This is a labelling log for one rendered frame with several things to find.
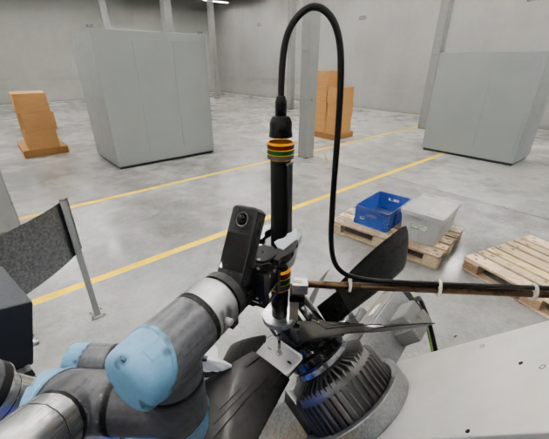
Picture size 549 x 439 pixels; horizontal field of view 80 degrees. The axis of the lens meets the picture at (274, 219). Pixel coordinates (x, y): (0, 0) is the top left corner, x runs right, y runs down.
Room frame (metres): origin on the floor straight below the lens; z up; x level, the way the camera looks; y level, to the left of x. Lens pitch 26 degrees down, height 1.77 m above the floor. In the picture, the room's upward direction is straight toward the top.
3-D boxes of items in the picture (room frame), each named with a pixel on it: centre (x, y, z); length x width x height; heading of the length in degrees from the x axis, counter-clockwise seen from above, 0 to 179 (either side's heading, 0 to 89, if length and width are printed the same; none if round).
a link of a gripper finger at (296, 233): (0.49, -0.03, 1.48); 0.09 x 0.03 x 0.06; 141
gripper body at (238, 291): (0.41, 0.05, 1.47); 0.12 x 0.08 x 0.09; 151
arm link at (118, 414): (0.27, 0.14, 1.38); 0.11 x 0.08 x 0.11; 88
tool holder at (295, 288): (0.52, -0.02, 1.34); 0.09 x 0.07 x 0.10; 86
